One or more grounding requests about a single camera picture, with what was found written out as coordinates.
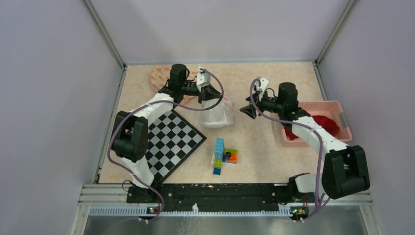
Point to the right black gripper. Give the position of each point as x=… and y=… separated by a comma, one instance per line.
x=250, y=109

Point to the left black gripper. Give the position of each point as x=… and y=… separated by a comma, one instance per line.
x=207, y=92

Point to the white pink mesh laundry bag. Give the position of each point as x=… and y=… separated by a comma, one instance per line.
x=220, y=116

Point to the red bra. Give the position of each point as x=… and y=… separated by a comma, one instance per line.
x=328, y=124

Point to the pink plastic basket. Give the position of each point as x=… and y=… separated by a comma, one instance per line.
x=330, y=109

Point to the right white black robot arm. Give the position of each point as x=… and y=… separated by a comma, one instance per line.
x=342, y=169

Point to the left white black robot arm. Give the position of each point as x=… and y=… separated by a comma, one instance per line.
x=129, y=141

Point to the colourful toy block stack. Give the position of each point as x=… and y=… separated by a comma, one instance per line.
x=222, y=155

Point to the black white checkerboard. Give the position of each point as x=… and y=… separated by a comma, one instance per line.
x=171, y=140

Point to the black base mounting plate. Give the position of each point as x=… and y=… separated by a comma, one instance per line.
x=231, y=197

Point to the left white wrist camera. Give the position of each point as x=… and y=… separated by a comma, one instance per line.
x=202, y=78

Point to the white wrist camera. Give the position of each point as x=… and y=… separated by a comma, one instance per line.
x=260, y=86
x=202, y=78

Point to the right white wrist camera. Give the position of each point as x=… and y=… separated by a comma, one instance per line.
x=260, y=86

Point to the aluminium frame rail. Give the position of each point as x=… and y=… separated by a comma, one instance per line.
x=110, y=200

